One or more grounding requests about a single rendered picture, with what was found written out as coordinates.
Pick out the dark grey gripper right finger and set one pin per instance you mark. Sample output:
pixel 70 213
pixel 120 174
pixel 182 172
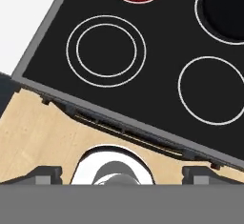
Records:
pixel 200 174

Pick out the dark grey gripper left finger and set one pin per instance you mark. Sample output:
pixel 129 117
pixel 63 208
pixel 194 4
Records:
pixel 44 174

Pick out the small dark stove knob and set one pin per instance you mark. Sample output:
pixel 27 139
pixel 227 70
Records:
pixel 46 100
pixel 215 165

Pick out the white and grey round thing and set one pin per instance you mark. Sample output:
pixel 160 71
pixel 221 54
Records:
pixel 92 167

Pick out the dark grey cupboard front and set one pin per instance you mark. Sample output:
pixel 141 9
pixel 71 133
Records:
pixel 8 91

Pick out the black glass hob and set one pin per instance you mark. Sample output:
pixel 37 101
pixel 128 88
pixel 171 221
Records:
pixel 158 59

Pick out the black round pan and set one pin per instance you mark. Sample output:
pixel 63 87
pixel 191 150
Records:
pixel 225 8

